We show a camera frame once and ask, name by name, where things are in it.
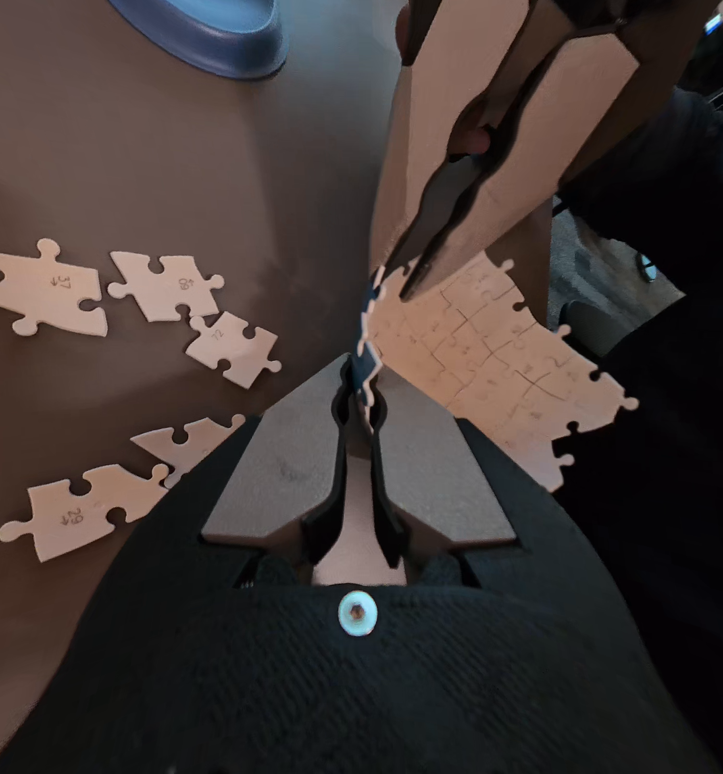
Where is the white puzzle piece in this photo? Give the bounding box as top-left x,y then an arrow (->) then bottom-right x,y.
130,414 -> 247,489
185,311 -> 282,389
0,237 -> 109,337
107,251 -> 225,323
0,462 -> 171,563

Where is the black office chair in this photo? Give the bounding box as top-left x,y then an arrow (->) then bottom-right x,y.
558,299 -> 627,358

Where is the partly built white puzzle ball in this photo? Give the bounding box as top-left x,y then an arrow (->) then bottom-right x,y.
370,251 -> 640,493

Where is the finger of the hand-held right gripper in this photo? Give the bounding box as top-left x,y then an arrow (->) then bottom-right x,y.
369,0 -> 529,273
399,31 -> 642,301

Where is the blue plastic ball stand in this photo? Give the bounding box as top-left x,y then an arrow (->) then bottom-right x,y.
107,0 -> 290,79

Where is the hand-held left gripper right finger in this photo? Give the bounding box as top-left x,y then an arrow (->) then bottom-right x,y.
369,366 -> 517,568

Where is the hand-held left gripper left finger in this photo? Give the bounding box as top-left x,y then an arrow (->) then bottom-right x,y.
201,356 -> 352,567

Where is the joined puzzle pieces strip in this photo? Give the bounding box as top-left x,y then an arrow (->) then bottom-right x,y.
354,266 -> 388,437

